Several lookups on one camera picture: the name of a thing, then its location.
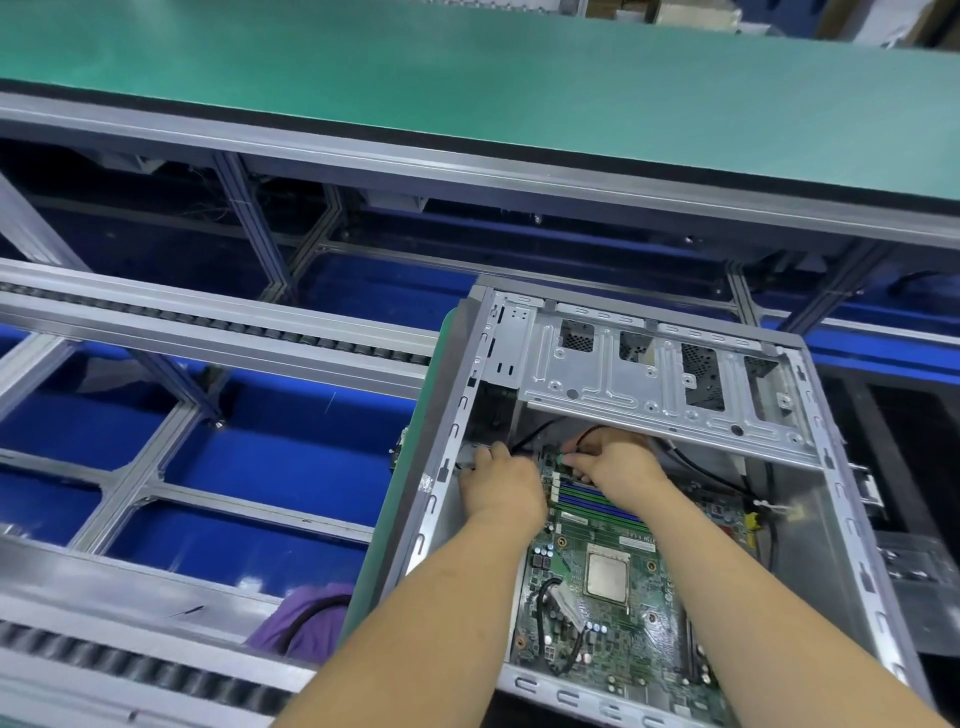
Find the person's right hand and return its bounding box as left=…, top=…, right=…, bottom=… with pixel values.
left=559, top=426, right=674, bottom=522

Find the person's left hand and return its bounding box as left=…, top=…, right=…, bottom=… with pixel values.
left=456, top=438, right=551, bottom=542

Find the silver square CPU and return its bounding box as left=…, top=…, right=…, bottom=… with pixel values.
left=583, top=543, right=633, bottom=606

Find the grey metal computer case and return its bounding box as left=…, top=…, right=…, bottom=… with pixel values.
left=352, top=274, right=935, bottom=728

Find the green motherboard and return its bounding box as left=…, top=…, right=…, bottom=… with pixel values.
left=507, top=439, right=770, bottom=728

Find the person's right forearm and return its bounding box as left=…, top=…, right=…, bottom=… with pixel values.
left=630, top=487, right=950, bottom=728

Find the person's left forearm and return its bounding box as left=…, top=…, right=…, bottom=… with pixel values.
left=270, top=517, right=542, bottom=728

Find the green conveyor belt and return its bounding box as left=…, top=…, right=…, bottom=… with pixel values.
left=0, top=0, right=960, bottom=222

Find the grey flat metal rail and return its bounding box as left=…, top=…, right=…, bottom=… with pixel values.
left=0, top=256, right=446, bottom=401

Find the grey roller conveyor rail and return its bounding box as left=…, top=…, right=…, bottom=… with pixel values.
left=0, top=537, right=320, bottom=728

